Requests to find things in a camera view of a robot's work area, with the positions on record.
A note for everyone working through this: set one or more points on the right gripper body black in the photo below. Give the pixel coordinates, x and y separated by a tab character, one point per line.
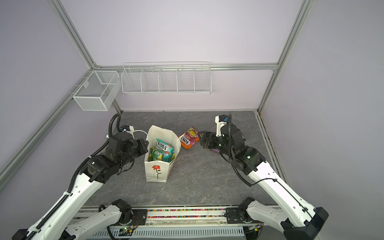
216	143

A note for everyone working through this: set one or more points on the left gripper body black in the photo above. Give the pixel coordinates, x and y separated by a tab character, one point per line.
137	150

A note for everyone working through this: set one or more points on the white floral paper bag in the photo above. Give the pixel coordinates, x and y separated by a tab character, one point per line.
159	171

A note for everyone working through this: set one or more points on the teal Fox's mint bag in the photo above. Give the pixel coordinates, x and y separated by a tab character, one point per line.
169	151

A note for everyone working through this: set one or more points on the green candy bag back side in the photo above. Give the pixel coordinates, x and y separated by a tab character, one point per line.
156	154

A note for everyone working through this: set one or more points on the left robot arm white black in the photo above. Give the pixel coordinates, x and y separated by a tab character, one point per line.
55	224

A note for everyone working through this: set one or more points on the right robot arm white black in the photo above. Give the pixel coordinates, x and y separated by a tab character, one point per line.
297	219

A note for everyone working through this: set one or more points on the orange Fox's fruits candy bag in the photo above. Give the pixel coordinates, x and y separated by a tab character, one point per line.
189	138

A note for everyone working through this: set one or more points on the white mesh box basket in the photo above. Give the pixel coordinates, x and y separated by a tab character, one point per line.
98	91

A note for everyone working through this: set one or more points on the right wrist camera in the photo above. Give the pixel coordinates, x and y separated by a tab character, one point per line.
220	121

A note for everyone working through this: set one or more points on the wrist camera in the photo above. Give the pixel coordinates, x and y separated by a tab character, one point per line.
220	121
127	128

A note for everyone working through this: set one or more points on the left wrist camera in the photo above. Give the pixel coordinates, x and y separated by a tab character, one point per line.
127	128

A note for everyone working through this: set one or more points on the white wire shelf basket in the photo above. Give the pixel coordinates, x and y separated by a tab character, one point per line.
167	78

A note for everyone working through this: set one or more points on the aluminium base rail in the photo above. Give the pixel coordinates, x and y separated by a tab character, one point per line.
201	216

